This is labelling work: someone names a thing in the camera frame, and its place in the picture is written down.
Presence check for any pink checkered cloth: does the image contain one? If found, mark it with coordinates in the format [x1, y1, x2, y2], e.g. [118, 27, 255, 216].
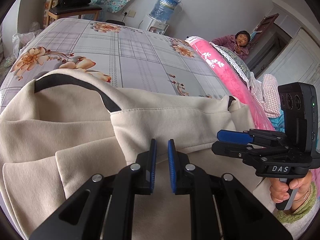
[249, 72, 281, 118]

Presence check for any black waste bin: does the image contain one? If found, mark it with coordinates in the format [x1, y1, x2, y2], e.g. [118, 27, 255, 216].
[106, 20, 126, 26]

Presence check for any person in pink clothes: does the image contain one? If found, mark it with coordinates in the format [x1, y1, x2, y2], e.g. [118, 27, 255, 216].
[212, 30, 251, 61]

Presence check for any pink floral fleece blanket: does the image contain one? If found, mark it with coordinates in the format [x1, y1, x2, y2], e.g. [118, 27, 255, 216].
[185, 36, 274, 131]

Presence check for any bed with floral sheet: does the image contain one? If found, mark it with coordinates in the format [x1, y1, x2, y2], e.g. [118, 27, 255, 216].
[1, 18, 229, 108]

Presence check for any lace trimmed grey pillow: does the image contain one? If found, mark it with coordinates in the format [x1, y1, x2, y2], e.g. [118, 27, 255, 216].
[184, 36, 252, 87]

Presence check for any wall power socket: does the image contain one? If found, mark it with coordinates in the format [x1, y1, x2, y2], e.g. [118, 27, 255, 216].
[122, 10, 136, 17]

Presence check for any water dispenser with bottle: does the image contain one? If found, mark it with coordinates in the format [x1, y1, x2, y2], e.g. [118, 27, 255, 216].
[138, 0, 181, 35]

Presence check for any wooden chair dark seat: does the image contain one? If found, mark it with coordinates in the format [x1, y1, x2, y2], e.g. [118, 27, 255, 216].
[44, 0, 102, 28]

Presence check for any cream zip jacket black trim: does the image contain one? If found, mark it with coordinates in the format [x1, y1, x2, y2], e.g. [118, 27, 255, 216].
[1, 69, 274, 239]

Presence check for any person's right hand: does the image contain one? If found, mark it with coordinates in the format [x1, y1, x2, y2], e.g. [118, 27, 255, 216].
[269, 171, 312, 213]

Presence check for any white plastic bag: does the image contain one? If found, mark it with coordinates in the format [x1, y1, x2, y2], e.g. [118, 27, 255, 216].
[12, 22, 43, 59]

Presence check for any black bag on chair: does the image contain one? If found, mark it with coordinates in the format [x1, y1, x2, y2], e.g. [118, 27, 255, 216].
[57, 0, 91, 8]

